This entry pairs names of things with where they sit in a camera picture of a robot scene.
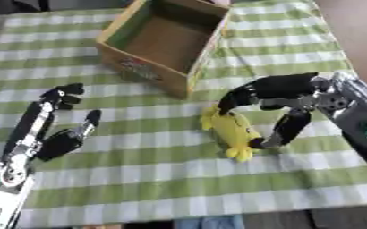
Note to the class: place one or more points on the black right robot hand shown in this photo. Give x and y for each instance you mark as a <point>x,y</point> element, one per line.
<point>280,86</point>

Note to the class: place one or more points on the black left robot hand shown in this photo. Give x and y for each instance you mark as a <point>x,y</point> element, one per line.
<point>61,140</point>

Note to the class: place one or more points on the yellow soft toy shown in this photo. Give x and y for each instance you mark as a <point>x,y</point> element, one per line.
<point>232,129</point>

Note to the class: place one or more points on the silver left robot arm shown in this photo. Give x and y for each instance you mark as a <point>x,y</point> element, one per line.
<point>6,190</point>

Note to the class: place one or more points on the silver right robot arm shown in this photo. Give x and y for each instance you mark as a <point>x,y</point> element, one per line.
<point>356,113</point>

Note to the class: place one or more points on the tan cardboard box green inside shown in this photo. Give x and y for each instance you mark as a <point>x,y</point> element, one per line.
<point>163,44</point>

